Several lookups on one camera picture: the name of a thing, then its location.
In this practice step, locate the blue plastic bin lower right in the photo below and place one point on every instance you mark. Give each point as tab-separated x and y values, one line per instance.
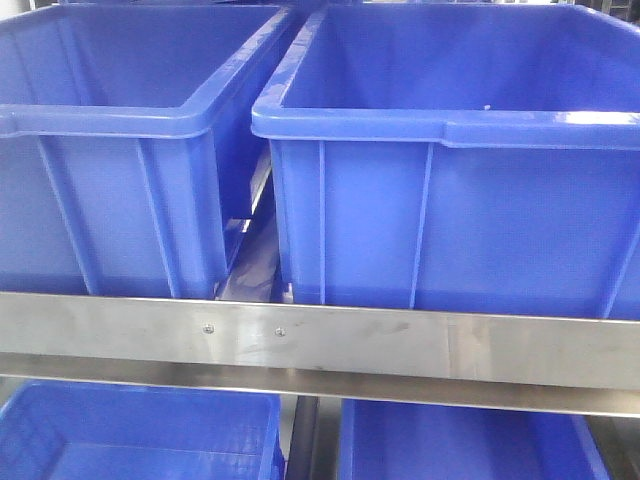
392	440

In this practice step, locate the blue plastic bin upper right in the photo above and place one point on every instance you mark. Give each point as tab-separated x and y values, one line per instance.
465	157

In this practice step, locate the blue plastic bin lower left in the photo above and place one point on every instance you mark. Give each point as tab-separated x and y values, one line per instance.
73	430

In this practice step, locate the blue plastic bin upper left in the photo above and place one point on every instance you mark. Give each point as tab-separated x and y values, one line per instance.
127	155

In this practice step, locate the steel shelf rail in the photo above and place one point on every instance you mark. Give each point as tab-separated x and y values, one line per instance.
547	364

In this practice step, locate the blue plastic bin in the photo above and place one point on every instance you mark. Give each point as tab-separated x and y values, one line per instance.
127	155
465	157
392	440
73	430

